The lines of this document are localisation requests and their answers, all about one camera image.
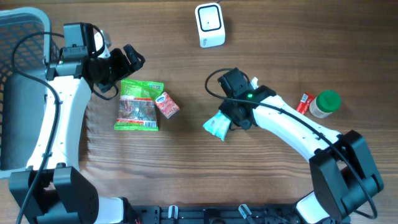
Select teal packet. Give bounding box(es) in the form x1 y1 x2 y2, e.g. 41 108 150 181
202 77 259 142

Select red stick packet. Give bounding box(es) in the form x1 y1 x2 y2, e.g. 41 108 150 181
296 92 315 114

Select green lid jar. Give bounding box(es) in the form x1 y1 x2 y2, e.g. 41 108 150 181
309 90 341 118

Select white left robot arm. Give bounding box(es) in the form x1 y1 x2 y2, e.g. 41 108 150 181
9 45 145 223

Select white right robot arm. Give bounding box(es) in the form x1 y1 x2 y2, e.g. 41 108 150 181
220 83 384 223

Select white barcode scanner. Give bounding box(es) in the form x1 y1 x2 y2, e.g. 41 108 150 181
195 2 226 48

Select green snack bag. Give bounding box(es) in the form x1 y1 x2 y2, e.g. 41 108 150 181
114 79 164 131

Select grey plastic shopping basket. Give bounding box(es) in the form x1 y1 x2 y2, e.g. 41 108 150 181
1 7 59 179

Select black mounting rail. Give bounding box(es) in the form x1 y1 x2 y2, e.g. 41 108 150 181
133 204 305 224

